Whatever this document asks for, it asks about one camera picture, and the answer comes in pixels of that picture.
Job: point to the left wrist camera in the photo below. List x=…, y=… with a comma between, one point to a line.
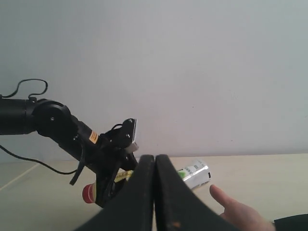
x=123, y=136

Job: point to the person's open hand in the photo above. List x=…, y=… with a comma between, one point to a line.
x=238, y=214

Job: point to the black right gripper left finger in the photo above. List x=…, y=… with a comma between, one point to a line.
x=132, y=208

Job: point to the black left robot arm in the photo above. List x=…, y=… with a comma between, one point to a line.
x=49, y=119

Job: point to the white green label bottle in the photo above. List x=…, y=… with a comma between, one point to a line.
x=195, y=175

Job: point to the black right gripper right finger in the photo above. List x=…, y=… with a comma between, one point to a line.
x=177, y=208

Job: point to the yellow bottle red cap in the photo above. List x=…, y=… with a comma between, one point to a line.
x=102, y=191

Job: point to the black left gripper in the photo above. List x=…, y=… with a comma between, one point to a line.
x=105, y=161

